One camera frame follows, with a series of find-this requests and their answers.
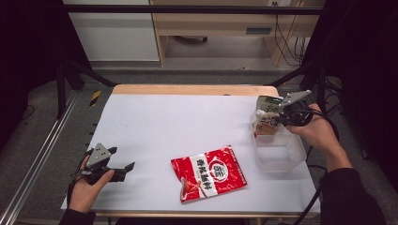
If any wooden table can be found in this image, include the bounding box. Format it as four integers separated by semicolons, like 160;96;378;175
60;83;322;218

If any clear plastic container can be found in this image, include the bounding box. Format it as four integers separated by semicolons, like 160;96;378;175
250;112;308;173

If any black frame crossbar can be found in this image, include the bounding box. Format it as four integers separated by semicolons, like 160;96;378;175
62;4;325;16

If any red seasoning packet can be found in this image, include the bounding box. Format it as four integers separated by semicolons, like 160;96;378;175
170;144;249;204

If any yellow black tape strip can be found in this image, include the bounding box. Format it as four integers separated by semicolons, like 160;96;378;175
88;89;103;108

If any white cabinet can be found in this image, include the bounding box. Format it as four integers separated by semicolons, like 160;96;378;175
62;0;161;63

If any person's left hand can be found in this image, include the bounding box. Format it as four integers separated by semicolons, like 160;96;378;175
68;154;115;215

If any person's right hand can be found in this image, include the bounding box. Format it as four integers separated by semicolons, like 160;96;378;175
285;103;343;156

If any black curtain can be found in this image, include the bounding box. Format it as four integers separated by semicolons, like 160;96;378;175
0;0;92;152
300;0;398;184

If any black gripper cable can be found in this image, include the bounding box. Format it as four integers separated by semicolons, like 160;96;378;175
292;107;341;225

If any beige seasoning packet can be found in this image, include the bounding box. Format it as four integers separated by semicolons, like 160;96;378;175
253;95;284;137

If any aluminium floor rail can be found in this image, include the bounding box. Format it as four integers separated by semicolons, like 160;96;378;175
0;89;80;225

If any black metal stand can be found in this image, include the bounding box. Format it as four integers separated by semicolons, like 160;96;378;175
268;61;329;114
55;59;117;120

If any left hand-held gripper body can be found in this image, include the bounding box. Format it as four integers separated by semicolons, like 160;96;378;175
81;142;127;186

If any bundle of black cables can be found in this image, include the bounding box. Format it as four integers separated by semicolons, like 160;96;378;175
273;1;312;68

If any wooden desk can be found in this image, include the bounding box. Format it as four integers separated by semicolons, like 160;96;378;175
149;0;327;68

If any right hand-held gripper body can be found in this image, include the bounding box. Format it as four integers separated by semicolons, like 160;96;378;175
276;89;314;128

